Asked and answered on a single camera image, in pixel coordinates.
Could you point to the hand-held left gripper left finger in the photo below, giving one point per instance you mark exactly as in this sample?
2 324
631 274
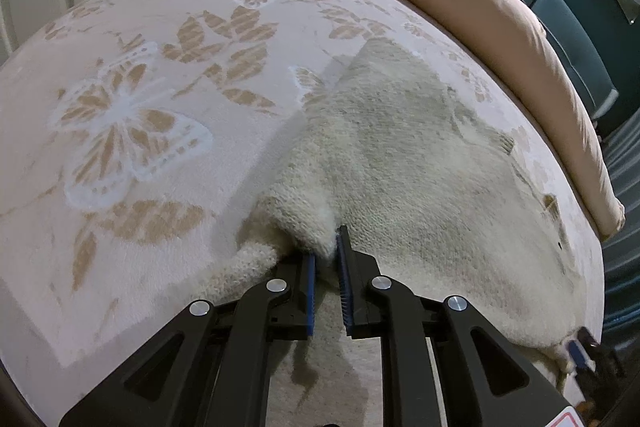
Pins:
310 299

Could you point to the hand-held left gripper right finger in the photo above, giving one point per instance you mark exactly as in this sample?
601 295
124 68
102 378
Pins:
345 279

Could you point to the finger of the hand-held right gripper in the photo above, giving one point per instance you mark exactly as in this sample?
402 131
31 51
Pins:
576 353

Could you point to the butterfly print blanket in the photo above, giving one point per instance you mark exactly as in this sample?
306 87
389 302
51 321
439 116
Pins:
125 57

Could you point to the cream knit sweater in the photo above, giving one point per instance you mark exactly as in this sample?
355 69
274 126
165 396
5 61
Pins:
410 167

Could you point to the grey-blue curtain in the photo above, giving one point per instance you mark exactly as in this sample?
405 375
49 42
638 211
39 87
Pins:
620 207

